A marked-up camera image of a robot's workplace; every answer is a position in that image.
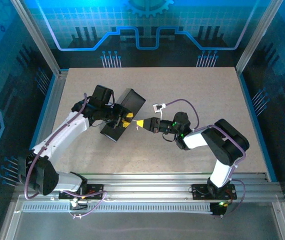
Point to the black box with painted lid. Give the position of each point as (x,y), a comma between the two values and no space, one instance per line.
(135,102)

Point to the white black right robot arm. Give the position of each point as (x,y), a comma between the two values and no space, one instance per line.
(222,172)

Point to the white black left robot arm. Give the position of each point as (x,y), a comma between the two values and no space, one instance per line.
(60,135)

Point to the blue table edge strip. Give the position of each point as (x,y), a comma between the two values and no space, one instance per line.
(256,125)
(45,112)

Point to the small black controller box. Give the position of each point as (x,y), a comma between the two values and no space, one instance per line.
(217,211)

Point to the small white connector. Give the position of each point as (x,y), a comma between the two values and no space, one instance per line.
(74,203)

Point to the clear acrylic panel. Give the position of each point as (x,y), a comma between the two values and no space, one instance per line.
(145,227)

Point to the aluminium side rail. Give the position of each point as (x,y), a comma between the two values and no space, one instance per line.
(58,81)

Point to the aluminium mounting rail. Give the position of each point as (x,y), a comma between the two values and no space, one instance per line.
(145,187)

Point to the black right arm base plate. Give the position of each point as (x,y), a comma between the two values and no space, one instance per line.
(198,193)

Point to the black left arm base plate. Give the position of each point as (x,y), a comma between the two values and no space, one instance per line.
(97,190)

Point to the aluminium frame post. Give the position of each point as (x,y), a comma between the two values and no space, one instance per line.
(257,37)
(38,37)

